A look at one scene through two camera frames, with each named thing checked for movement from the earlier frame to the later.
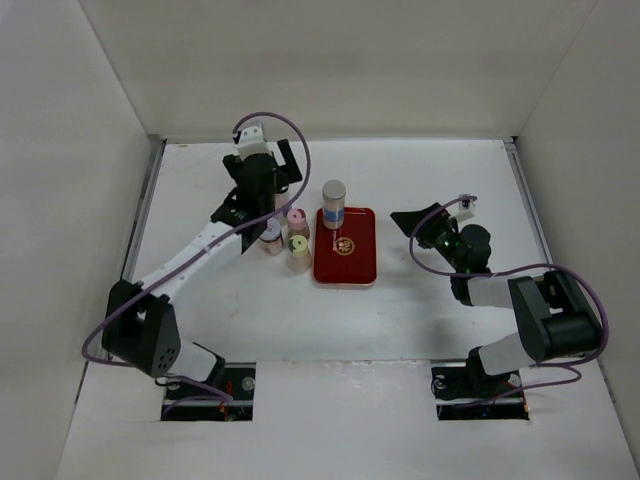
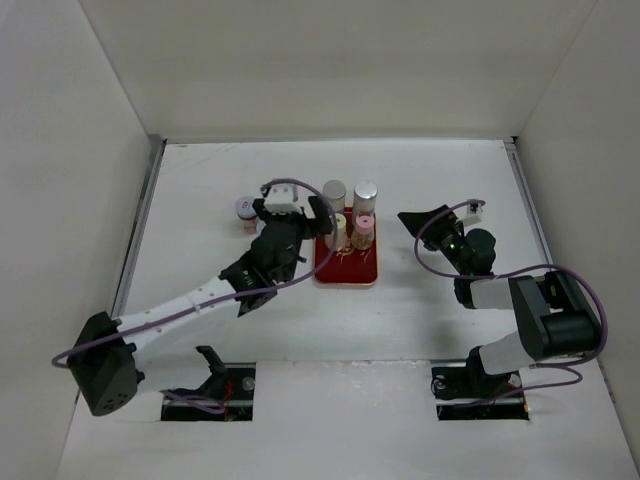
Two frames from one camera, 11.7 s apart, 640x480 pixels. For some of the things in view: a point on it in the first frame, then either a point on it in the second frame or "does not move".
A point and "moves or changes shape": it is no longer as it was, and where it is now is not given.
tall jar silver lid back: x=283 y=197 moves or changes shape
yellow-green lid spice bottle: x=299 y=258 moves or changes shape
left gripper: x=292 y=174 -> x=312 y=228
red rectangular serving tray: x=346 y=255 does not move
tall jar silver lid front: x=333 y=198 does not move
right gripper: x=431 y=224 does not move
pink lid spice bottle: x=298 y=224 moves or changes shape
